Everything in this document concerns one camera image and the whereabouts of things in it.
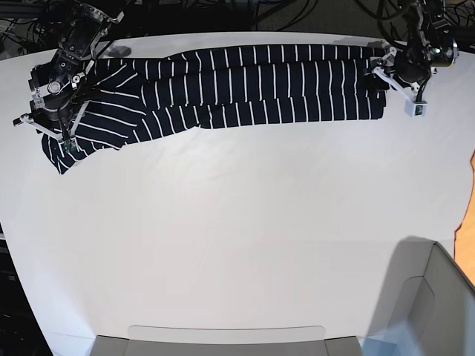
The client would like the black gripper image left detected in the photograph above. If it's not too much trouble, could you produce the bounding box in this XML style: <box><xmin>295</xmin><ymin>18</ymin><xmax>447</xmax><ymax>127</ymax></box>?
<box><xmin>36</xmin><ymin>95</ymin><xmax>80</xmax><ymax>128</ymax></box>

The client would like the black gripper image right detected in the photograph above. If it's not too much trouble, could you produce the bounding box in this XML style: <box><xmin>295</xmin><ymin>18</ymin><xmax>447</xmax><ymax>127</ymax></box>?
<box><xmin>393</xmin><ymin>51</ymin><xmax>432</xmax><ymax>88</ymax></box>

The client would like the navy white striped T-shirt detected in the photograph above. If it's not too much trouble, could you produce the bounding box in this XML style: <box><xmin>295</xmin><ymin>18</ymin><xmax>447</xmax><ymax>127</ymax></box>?
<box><xmin>41</xmin><ymin>44</ymin><xmax>386</xmax><ymax>174</ymax></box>

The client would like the orange cloth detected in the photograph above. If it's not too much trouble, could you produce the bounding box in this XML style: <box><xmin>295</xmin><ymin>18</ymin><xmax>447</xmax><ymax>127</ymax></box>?
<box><xmin>454</xmin><ymin>155</ymin><xmax>475</xmax><ymax>284</ymax></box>

